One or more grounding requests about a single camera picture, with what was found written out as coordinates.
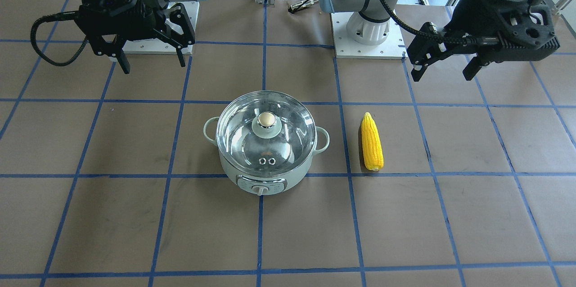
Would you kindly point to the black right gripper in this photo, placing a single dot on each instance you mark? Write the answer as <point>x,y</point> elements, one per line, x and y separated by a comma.
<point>145,16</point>

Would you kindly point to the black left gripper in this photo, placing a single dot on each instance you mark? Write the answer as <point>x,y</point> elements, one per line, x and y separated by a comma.
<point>468,18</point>

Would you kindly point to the yellow corn cob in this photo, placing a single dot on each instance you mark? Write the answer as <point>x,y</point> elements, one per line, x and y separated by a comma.
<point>371,144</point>

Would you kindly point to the glass pot lid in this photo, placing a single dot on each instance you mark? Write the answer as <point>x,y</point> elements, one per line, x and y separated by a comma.
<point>266,134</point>

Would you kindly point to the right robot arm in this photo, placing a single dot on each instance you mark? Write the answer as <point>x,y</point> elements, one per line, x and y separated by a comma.
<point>110,24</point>

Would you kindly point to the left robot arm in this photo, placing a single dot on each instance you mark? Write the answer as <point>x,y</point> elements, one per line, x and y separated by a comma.
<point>379,11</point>

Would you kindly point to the mint green electric pot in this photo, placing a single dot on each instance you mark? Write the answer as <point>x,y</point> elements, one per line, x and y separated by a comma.
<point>264,186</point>

